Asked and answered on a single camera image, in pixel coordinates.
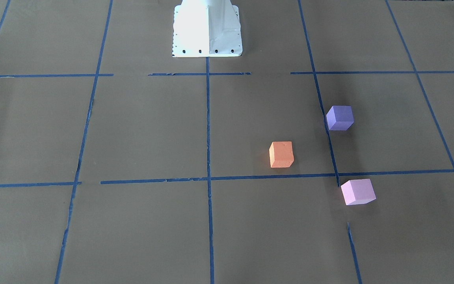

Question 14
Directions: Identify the pink foam cube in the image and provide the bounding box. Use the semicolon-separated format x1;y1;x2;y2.
340;179;376;206

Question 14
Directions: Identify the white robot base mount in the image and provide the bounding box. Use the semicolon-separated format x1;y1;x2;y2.
172;0;243;58

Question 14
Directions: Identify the purple foam cube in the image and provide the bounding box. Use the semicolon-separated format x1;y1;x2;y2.
326;105;355;131

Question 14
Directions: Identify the orange foam cube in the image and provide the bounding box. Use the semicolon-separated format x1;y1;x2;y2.
269;141;295;168

